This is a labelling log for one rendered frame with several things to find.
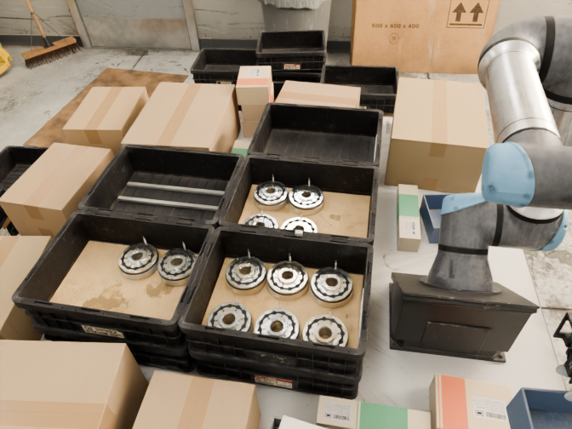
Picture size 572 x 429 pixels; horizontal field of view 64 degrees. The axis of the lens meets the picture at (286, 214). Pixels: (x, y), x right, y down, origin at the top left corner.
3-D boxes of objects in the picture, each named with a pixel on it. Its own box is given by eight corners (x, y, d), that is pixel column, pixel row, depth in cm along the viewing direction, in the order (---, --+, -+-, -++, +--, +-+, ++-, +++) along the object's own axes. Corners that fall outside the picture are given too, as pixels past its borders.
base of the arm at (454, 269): (479, 282, 119) (483, 244, 119) (503, 294, 104) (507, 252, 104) (420, 277, 120) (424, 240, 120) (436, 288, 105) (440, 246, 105)
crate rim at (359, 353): (373, 249, 112) (374, 243, 110) (364, 362, 91) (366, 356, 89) (217, 231, 118) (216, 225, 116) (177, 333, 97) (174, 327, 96)
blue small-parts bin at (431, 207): (480, 208, 149) (486, 191, 144) (494, 242, 139) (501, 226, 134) (419, 209, 150) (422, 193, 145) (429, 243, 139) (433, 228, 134)
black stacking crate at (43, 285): (221, 255, 125) (215, 227, 117) (185, 353, 104) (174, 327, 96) (90, 239, 131) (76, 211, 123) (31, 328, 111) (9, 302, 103)
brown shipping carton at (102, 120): (105, 120, 195) (92, 86, 184) (155, 120, 194) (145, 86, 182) (77, 163, 174) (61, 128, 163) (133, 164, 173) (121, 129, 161)
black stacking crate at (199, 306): (368, 274, 118) (373, 245, 110) (360, 382, 98) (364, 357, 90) (223, 255, 125) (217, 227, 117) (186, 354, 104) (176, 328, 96)
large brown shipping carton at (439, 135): (391, 122, 186) (398, 77, 172) (468, 128, 181) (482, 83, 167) (384, 185, 159) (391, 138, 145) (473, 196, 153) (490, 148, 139)
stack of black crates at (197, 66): (266, 97, 310) (263, 48, 286) (260, 122, 289) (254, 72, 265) (210, 94, 315) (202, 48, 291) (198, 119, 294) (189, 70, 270)
